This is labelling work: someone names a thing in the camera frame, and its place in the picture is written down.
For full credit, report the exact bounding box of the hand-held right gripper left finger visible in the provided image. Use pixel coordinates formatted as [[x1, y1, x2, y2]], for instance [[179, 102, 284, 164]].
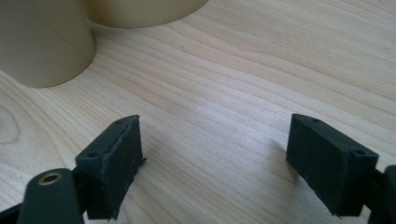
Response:
[[75, 114, 148, 220]]

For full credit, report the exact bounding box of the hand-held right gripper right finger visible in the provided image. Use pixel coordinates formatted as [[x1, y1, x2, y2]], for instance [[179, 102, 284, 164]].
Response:
[[286, 113, 380, 217]]

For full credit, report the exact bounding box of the beige paper cup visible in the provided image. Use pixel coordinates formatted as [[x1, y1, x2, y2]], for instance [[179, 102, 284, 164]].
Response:
[[0, 0, 97, 89]]

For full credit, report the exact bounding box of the beige cylindrical container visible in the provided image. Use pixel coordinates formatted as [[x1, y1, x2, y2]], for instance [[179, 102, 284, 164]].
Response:
[[83, 0, 209, 30]]

